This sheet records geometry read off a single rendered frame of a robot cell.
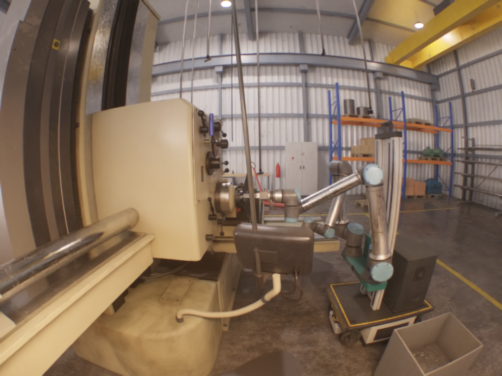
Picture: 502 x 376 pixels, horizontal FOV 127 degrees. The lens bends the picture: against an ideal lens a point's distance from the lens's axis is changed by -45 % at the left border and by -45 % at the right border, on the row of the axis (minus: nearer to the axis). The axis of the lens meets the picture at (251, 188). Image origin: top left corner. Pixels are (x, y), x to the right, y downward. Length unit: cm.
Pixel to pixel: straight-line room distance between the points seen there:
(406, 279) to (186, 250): 162
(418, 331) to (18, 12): 291
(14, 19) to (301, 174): 842
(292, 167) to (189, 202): 745
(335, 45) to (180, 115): 991
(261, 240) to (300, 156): 762
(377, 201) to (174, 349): 151
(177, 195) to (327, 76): 922
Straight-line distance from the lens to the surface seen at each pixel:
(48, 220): 123
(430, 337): 196
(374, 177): 134
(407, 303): 216
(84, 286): 85
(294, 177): 846
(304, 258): 94
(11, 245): 113
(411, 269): 194
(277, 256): 96
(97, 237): 101
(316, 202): 152
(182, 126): 112
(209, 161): 132
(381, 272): 150
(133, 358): 175
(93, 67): 154
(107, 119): 138
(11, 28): 134
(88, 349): 211
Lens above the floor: 159
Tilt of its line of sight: 8 degrees down
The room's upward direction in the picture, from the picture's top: 1 degrees counter-clockwise
